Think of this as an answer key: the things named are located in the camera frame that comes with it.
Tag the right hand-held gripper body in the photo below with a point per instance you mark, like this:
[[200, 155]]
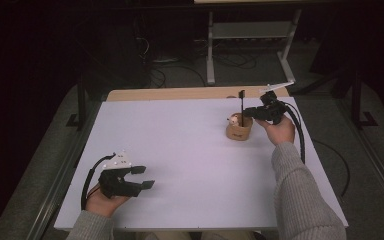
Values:
[[273, 111]]

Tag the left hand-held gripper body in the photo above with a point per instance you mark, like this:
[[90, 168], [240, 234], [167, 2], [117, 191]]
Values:
[[116, 186]]

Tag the black pen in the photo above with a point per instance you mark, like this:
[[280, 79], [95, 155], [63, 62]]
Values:
[[242, 106]]

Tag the wooden pen holder with figurine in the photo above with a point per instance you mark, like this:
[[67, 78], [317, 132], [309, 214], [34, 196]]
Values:
[[238, 133]]

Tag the person's right hand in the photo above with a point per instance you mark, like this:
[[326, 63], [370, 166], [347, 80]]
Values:
[[281, 131]]

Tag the person's left hand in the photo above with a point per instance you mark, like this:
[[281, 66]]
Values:
[[103, 205]]

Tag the white table board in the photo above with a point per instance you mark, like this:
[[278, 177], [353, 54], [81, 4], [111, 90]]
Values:
[[196, 186]]

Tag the wooden table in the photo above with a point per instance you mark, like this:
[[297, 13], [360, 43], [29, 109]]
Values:
[[180, 93]]

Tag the white-framed desk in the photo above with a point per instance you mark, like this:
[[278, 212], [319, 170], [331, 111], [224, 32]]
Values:
[[250, 30]]

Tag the black metal stand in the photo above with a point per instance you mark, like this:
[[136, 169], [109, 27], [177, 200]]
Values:
[[356, 100], [81, 103]]

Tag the aluminium floor rail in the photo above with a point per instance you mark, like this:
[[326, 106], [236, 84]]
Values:
[[380, 173], [56, 186]]

